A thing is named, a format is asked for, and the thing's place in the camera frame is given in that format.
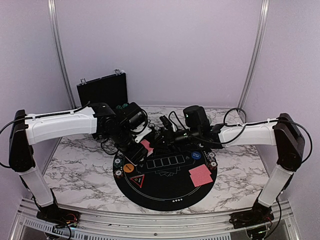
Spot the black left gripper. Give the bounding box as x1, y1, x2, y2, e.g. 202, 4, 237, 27
107, 125, 149, 165

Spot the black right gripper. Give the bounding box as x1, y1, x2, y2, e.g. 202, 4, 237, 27
149, 127, 201, 154

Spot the red playing card deck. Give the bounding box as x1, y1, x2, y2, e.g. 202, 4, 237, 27
124, 139, 155, 163

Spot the orange big blind button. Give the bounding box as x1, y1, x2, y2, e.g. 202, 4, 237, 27
123, 163, 135, 173

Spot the green 50 chip stack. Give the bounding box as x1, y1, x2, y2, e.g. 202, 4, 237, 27
113, 157, 123, 169

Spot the red triangular all-in marker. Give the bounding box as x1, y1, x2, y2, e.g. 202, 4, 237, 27
129, 174, 145, 188

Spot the blue small blind button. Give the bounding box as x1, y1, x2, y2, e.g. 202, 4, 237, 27
191, 151, 202, 160

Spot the red card dealt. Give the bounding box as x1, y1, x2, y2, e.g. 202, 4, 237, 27
189, 164, 211, 175
190, 173, 213, 187

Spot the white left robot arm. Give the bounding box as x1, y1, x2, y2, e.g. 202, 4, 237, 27
1, 102, 152, 223

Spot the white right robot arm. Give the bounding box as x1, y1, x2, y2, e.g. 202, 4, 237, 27
149, 107, 307, 214

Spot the round black poker mat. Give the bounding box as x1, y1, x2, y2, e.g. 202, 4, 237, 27
112, 148, 218, 212

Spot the black poker chip case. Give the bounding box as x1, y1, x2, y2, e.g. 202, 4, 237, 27
76, 69, 128, 109

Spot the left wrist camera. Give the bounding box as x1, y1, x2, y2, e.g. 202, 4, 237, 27
116, 102, 152, 143

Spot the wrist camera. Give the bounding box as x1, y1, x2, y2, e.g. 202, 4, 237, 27
116, 102, 152, 143
183, 105, 211, 137

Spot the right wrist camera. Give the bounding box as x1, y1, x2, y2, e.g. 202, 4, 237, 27
183, 105, 211, 137

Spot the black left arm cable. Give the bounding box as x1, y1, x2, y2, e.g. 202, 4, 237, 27
0, 101, 91, 168

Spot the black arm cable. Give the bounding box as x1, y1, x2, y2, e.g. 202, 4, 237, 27
219, 107, 313, 173
0, 101, 91, 168

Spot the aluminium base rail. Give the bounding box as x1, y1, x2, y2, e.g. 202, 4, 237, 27
9, 198, 301, 240

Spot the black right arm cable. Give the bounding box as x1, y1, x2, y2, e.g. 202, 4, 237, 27
219, 107, 313, 173

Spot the right aluminium frame post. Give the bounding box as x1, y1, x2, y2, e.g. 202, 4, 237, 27
237, 0, 270, 108

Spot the aluminium frame post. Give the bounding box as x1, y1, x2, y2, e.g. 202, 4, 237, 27
237, 0, 270, 108
47, 0, 76, 108

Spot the left aluminium frame post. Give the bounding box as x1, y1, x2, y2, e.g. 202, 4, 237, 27
47, 0, 76, 108

